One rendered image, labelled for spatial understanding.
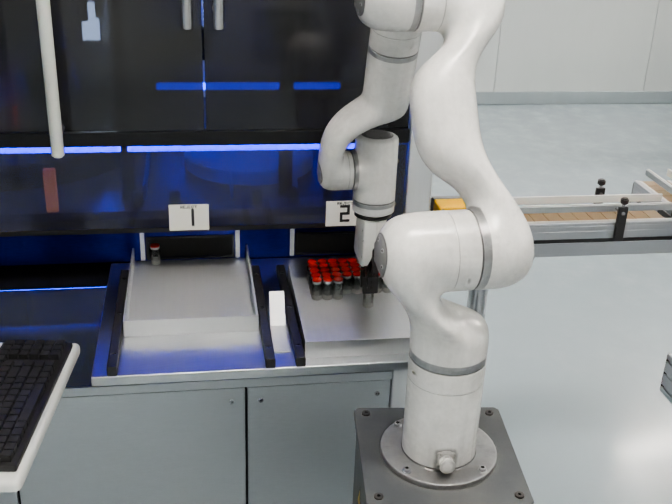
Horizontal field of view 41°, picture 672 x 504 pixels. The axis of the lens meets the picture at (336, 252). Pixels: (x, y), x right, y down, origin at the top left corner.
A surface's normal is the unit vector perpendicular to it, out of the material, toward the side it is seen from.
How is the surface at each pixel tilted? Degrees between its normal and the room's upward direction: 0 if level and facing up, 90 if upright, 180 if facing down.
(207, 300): 0
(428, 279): 93
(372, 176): 90
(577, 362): 0
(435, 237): 42
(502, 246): 63
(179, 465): 90
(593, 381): 0
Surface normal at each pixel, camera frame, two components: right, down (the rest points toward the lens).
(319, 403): 0.15, 0.42
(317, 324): 0.04, -0.91
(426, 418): -0.50, 0.34
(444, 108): -0.12, -0.10
